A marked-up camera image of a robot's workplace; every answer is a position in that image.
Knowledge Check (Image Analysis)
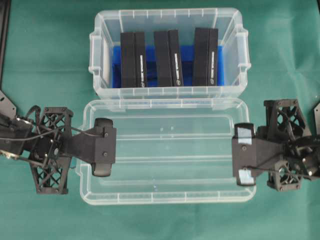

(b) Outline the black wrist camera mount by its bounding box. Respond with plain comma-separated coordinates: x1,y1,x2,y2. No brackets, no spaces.
263,99,312,192
29,107,73,195

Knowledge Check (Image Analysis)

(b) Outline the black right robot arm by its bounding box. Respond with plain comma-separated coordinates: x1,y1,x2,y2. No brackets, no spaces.
231,123,320,192

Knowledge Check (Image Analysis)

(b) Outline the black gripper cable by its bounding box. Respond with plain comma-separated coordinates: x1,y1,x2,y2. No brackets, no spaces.
0,104,106,171
243,117,320,180

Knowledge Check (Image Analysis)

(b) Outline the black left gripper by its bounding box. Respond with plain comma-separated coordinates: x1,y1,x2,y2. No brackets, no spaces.
66,117,117,177

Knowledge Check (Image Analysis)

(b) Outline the black camera box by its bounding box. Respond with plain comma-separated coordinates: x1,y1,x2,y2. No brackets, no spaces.
120,31,148,88
192,27,219,87
153,29,184,87

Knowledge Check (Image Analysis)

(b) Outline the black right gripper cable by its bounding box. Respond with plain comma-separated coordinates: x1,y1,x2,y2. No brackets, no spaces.
243,117,320,180

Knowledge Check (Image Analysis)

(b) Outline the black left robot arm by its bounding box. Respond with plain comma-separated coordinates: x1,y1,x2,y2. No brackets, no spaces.
0,106,117,177

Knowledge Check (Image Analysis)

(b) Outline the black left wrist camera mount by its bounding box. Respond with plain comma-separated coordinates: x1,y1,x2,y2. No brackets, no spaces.
29,107,73,195

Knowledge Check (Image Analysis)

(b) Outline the clear plastic box lid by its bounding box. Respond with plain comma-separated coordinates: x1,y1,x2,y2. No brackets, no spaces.
75,98,256,206

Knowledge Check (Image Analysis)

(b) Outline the green table cloth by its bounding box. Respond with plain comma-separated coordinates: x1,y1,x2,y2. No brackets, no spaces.
0,0,320,240

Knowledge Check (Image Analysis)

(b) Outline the blue foam liner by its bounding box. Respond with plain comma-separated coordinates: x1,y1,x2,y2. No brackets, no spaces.
111,44,226,89

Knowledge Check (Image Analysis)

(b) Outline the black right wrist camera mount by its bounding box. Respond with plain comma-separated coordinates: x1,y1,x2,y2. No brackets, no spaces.
263,99,312,192

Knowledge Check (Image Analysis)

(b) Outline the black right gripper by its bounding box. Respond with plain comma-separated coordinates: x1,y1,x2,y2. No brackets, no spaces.
231,122,285,187

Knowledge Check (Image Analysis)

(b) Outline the clear plastic storage box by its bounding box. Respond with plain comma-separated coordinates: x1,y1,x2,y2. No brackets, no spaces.
88,8,251,99

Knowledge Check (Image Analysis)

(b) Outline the black camera box middle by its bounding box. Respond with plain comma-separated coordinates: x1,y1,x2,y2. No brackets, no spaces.
153,29,184,87

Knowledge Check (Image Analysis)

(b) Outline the black aluminium frame rail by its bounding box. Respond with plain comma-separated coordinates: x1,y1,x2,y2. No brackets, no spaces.
0,0,12,85

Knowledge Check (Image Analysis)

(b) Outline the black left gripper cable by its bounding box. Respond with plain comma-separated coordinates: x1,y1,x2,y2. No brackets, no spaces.
0,104,106,171

